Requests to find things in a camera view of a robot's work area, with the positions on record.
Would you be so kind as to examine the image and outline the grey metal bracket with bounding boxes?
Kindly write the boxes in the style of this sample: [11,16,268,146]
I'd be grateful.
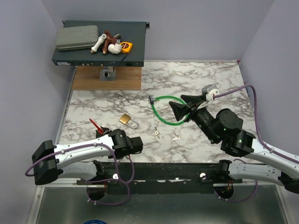
[100,66,116,81]

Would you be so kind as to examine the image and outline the grey plastic case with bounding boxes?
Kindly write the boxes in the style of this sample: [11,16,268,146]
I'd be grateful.
[55,25,99,51]

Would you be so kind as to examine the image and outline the wooden board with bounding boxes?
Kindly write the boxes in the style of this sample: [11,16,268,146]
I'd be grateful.
[72,66,142,91]

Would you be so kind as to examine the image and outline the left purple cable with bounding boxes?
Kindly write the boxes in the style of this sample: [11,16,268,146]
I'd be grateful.
[24,142,135,206]

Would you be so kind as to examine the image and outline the white pipe fitting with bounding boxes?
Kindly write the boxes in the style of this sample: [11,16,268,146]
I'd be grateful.
[91,34,107,54]

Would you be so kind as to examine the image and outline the purple cable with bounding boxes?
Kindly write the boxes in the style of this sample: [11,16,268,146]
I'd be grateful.
[24,142,135,206]
[214,84,299,203]

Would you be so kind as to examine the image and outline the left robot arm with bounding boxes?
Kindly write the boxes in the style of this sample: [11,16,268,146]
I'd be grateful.
[31,129,143,185]

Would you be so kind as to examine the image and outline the brass padlock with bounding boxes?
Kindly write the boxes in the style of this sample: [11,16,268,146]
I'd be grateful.
[119,113,139,129]

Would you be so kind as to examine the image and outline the green cable lock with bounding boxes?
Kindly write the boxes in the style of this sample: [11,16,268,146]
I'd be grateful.
[148,95,187,127]

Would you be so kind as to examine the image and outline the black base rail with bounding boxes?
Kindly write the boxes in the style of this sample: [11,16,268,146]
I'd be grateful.
[78,160,241,195]

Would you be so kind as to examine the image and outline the red cable lock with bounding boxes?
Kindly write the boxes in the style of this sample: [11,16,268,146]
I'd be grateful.
[89,119,104,135]

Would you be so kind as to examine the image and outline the white elbow fitting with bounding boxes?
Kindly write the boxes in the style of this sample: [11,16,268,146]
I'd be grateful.
[107,43,122,54]

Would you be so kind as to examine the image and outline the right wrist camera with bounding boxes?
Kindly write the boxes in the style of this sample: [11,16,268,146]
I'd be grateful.
[201,84,219,101]

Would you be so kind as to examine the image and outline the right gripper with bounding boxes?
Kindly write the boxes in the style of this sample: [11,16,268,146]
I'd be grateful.
[169,94,219,143]

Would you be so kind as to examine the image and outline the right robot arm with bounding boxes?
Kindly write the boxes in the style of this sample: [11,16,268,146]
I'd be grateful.
[169,95,299,194]

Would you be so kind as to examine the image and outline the yellow tape measure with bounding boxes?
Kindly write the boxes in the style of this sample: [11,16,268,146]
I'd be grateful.
[120,42,133,54]

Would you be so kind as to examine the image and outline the dark rack switch box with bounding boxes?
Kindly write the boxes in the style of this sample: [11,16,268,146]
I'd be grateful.
[51,20,150,67]

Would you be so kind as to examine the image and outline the brown pipe fitting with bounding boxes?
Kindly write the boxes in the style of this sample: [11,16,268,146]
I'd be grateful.
[102,30,121,54]

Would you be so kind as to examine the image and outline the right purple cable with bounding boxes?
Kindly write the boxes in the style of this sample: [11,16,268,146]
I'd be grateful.
[214,84,299,203]

